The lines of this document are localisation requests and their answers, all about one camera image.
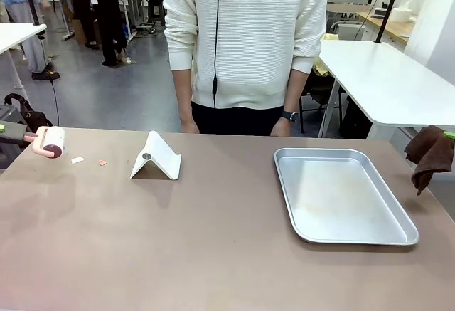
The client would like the person in white sweater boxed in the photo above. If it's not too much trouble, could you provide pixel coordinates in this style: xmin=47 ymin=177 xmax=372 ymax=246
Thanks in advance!
xmin=163 ymin=0 xmax=332 ymax=137

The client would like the black bag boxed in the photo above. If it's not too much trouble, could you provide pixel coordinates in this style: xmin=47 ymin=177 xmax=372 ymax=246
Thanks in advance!
xmin=3 ymin=93 xmax=54 ymax=137

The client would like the black chair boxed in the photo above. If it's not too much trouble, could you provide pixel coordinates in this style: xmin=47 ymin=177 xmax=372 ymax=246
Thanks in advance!
xmin=298 ymin=71 xmax=343 ymax=135

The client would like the black hanging cable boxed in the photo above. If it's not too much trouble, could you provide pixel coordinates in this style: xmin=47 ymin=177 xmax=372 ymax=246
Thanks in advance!
xmin=212 ymin=0 xmax=223 ymax=107

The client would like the person's right hand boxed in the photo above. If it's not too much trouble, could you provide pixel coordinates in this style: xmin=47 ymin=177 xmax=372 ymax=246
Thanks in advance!
xmin=179 ymin=117 xmax=201 ymax=135

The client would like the silver metal tray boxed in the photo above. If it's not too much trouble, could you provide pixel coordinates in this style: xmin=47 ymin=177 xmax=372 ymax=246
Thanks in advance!
xmin=273 ymin=147 xmax=420 ymax=246

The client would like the person's left hand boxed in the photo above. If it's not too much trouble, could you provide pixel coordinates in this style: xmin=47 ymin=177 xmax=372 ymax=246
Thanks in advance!
xmin=269 ymin=118 xmax=292 ymax=137

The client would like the person's right forearm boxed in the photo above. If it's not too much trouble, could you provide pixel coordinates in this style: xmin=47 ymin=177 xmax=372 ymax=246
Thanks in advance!
xmin=171 ymin=68 xmax=197 ymax=122

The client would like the small white table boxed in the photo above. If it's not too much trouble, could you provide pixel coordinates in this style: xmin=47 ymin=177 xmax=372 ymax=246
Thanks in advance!
xmin=0 ymin=22 xmax=48 ymax=90

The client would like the brown cloth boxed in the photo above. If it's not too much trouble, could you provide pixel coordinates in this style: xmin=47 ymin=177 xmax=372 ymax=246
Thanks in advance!
xmin=404 ymin=125 xmax=454 ymax=196

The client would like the bystander in blue patterned shirt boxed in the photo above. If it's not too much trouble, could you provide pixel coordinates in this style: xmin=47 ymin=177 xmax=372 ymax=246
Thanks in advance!
xmin=0 ymin=0 xmax=61 ymax=82

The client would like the person's left forearm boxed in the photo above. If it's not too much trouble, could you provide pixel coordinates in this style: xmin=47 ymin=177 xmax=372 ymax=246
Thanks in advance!
xmin=282 ymin=68 xmax=309 ymax=113

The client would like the bystander in dark clothes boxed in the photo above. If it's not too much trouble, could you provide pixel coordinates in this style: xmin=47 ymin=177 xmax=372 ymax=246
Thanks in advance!
xmin=63 ymin=0 xmax=101 ymax=50

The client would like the bystander in black trousers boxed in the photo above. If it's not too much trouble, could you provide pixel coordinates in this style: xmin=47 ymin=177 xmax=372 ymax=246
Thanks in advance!
xmin=82 ymin=0 xmax=126 ymax=68

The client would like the white tissue roll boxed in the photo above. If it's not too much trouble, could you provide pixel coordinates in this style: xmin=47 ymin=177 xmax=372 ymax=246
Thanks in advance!
xmin=390 ymin=1 xmax=415 ymax=24

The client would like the pink lint roller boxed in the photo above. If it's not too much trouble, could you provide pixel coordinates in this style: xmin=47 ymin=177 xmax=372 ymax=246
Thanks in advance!
xmin=0 ymin=125 xmax=67 ymax=159

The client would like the large white table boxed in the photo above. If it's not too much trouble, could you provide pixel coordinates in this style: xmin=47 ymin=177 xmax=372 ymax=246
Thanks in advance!
xmin=317 ymin=39 xmax=455 ymax=139

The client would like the white folding stand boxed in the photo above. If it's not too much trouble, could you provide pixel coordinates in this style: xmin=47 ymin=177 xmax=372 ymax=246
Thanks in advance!
xmin=129 ymin=130 xmax=183 ymax=181

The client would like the wooden workbench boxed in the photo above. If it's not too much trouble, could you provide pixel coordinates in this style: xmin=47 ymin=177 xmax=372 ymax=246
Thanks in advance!
xmin=355 ymin=11 xmax=416 ymax=46

